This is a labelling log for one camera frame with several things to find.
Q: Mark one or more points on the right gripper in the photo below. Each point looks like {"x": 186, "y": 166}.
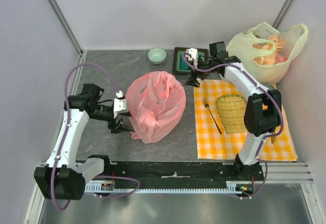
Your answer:
{"x": 192, "y": 80}

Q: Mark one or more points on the large yellowish plastic bag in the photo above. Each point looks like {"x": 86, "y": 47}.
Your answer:
{"x": 265, "y": 52}

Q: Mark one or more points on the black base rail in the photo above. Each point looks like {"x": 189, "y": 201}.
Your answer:
{"x": 175, "y": 177}

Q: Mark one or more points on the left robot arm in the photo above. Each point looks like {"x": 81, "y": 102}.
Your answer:
{"x": 61, "y": 177}

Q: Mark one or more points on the pink plastic trash bag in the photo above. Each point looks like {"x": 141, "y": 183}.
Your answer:
{"x": 156, "y": 102}

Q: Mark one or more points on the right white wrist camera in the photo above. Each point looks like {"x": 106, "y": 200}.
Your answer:
{"x": 191, "y": 57}

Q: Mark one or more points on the yellow checkered cloth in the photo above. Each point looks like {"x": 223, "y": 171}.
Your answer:
{"x": 211, "y": 144}

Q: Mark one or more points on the small celadon bowl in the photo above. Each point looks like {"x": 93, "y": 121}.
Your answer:
{"x": 157, "y": 55}

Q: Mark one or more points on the woven bamboo tray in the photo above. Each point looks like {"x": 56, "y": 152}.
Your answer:
{"x": 231, "y": 110}

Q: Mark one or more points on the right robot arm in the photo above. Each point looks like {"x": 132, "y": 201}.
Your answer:
{"x": 263, "y": 112}

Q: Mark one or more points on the square green glazed plate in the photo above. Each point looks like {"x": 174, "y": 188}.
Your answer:
{"x": 179, "y": 66}

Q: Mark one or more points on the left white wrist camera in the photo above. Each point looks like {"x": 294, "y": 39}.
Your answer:
{"x": 119, "y": 104}

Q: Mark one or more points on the gold knife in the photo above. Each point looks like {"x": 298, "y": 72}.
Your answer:
{"x": 273, "y": 137}

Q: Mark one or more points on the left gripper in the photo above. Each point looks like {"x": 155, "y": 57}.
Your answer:
{"x": 111, "y": 125}

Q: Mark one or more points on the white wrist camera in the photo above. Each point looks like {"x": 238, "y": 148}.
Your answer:
{"x": 119, "y": 104}
{"x": 191, "y": 57}

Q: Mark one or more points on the gold fork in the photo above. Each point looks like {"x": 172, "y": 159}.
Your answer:
{"x": 206, "y": 104}

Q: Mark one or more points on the grey ribbed cup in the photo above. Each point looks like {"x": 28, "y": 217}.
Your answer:
{"x": 269, "y": 86}

